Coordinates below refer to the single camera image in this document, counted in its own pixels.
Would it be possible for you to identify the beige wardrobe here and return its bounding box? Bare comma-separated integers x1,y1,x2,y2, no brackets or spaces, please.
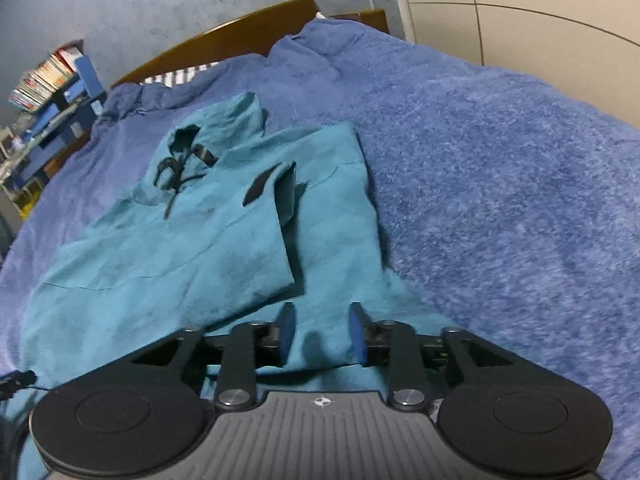
387,0,640,128

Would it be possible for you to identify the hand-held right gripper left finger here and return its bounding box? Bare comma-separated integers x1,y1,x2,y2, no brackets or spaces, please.
131,302,297,412

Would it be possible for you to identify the blue shelf unit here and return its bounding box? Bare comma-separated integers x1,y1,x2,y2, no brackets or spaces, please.
0,54,109,198

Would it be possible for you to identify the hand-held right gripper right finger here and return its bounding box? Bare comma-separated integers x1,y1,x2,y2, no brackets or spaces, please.
348,302,518,413

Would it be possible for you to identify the blue fleece blanket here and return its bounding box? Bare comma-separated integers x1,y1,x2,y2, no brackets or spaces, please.
0,20,640,480

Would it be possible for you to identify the striped pillow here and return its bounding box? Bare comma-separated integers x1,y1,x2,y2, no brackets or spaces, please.
139,62,222,87

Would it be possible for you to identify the black cable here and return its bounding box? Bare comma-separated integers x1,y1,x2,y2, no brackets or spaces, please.
0,370,39,402

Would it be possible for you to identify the row of books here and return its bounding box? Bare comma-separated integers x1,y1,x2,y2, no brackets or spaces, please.
9,47,84,112

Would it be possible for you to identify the teal hoodie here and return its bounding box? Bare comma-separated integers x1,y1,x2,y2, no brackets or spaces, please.
17,91,441,480

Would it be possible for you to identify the wooden headboard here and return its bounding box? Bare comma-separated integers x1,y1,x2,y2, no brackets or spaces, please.
110,0,321,89

